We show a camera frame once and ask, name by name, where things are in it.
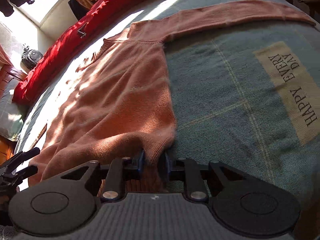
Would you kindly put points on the red quilt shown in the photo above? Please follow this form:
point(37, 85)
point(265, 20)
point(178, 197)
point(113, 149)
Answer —
point(62, 45)

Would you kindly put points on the black hanging garment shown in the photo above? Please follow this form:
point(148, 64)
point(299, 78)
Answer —
point(75, 8)

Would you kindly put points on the green plaid pillow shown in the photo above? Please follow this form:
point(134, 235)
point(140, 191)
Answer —
point(10, 112)

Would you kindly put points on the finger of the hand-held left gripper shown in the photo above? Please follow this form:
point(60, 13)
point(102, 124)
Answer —
point(25, 173)
point(22, 155)

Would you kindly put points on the orange knit sweater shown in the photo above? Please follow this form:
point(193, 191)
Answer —
point(120, 92)

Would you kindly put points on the orange curtain beside headboard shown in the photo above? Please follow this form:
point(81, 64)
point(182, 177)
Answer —
point(3, 55)

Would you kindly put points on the wooden headboard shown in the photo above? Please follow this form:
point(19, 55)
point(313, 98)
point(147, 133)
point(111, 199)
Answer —
point(7, 72)

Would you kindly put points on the grey backpack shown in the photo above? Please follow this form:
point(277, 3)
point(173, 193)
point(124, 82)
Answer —
point(31, 57)

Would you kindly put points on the bed with green plaid sheet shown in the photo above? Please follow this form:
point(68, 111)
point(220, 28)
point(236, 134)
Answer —
point(237, 105)

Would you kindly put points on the metal crank tool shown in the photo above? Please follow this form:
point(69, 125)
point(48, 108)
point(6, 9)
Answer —
point(82, 31)

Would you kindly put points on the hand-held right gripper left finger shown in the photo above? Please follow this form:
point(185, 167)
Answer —
point(141, 163)

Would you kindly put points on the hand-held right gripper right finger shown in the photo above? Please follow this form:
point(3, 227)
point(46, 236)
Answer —
point(165, 166)

